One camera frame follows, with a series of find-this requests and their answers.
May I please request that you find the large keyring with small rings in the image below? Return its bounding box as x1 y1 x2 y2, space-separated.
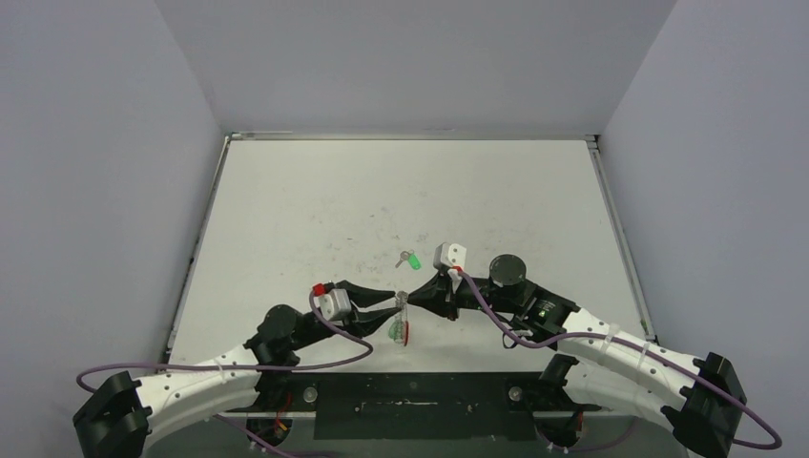
388 291 410 347

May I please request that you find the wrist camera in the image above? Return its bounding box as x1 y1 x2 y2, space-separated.
432 242 467 271
315 289 352 323

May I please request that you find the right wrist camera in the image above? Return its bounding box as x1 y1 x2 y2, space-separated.
432 242 467 271

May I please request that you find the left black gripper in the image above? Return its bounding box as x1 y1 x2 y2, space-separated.
290 283 401 351

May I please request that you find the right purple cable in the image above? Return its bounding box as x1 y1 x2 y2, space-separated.
453 268 783 454

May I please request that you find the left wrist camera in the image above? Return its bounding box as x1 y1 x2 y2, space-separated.
315 289 352 323

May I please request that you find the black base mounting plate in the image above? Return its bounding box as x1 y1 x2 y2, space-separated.
232 372 597 446

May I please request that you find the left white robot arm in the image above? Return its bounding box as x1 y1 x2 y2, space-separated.
73 281 399 457

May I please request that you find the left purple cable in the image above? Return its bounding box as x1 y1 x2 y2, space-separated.
75 287 374 458

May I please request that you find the purple cable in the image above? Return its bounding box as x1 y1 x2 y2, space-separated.
75 287 374 458
453 268 783 454

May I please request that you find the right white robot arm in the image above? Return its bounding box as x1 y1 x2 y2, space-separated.
408 254 747 457

